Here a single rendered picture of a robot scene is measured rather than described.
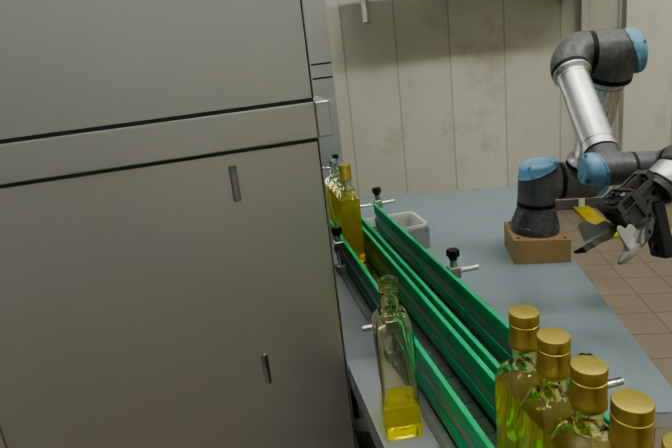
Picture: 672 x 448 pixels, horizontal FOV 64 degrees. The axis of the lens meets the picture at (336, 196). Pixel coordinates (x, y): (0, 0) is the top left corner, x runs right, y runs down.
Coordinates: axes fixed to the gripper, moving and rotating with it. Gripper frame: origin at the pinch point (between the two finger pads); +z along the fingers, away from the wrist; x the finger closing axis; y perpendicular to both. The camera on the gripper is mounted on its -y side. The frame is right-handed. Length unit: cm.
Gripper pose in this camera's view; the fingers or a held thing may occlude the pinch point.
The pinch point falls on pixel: (596, 261)
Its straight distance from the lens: 121.4
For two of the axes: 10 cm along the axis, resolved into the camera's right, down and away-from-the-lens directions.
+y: -6.6, -7.4, -1.2
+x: 1.3, 0.4, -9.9
